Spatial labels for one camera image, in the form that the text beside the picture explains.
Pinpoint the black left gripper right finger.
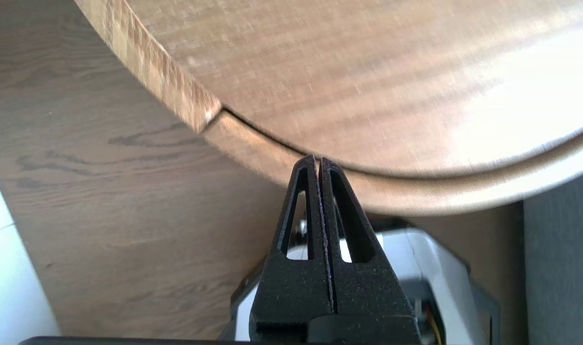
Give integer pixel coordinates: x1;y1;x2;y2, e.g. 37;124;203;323
319;157;419;319

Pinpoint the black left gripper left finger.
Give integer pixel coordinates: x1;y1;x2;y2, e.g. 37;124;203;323
249;154;335;343

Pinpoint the round wooden bedside table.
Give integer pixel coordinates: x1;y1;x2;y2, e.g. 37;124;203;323
200;110;583;216
73;0;583;178

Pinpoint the white robot base body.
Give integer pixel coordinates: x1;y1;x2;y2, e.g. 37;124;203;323
219;218;500;345

